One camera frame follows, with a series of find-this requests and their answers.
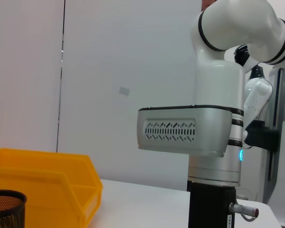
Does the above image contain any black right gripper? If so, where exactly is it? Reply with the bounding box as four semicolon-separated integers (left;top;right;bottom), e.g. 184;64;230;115
188;181;236;228

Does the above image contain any black mesh pen holder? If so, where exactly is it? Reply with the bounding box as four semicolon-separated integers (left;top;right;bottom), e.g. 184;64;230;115
0;189;28;228

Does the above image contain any right gripper silver plug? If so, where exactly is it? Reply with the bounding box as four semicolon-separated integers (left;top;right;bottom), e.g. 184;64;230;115
228;201;260;218

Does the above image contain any black mounting box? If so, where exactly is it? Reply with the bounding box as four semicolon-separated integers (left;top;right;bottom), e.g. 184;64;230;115
245;120;280;152

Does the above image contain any white humanoid robot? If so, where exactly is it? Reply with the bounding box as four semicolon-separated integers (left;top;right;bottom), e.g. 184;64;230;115
224;44;274;150

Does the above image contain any yellow plastic bin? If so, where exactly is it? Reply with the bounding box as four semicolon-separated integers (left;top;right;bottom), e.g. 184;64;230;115
0;148;104;228

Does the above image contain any right gripper grey cable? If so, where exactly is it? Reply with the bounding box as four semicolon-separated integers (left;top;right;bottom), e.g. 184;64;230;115
239;213;259;223

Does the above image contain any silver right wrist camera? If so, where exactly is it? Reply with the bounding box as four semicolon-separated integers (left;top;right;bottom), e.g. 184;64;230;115
137;105;234;158

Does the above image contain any grey wall sticker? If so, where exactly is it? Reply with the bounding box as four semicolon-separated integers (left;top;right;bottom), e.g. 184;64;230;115
118;86;132;96

